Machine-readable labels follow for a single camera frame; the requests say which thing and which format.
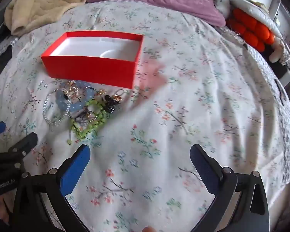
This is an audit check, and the clear crystal bead bracelet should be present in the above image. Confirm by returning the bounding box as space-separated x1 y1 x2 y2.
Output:
42 87 72 126

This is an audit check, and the green bead necklace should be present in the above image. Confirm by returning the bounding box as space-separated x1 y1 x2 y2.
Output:
67 99 110 146

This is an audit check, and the light blue bead bracelet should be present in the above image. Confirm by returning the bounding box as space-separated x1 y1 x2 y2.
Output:
56 79 95 112

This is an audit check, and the large gold ring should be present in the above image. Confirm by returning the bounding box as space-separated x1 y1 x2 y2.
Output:
64 81 82 100

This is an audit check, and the black spiky earring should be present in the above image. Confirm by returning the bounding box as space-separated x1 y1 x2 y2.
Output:
104 95 116 114

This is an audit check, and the small gold earring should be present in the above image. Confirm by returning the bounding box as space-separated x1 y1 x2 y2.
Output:
112 94 122 104

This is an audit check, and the person's left hand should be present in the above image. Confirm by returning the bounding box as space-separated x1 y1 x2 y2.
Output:
0 195 9 225

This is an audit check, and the floral bed sheet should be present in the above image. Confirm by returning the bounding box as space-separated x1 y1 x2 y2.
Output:
0 1 290 231

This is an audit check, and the red cardboard box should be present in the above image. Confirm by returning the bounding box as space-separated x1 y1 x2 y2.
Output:
41 30 144 89

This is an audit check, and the white plush toy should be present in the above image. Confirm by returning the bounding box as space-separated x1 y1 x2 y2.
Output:
269 36 285 63

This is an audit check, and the beige quilted blanket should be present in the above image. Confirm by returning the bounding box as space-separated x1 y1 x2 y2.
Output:
4 0 86 37

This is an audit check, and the orange knotted cushion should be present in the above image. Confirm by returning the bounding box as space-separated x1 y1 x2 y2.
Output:
226 8 275 52

